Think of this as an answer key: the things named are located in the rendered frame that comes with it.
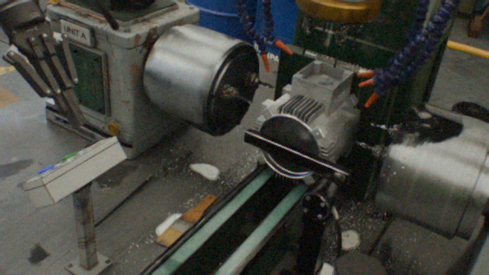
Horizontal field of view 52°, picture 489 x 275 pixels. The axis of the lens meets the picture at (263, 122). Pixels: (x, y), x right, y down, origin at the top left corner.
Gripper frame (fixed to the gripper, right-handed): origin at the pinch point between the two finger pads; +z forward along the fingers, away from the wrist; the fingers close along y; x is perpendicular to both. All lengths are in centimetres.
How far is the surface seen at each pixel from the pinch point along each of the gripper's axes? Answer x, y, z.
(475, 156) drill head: -55, 34, 38
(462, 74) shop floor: 39, 359, 111
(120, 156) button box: -3.5, 2.1, 11.9
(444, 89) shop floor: 43, 318, 108
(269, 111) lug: -18.1, 31.1, 18.4
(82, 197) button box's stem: 1.3, -6.0, 15.3
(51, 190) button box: -3.4, -12.8, 10.6
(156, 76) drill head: 7.1, 29.0, 1.8
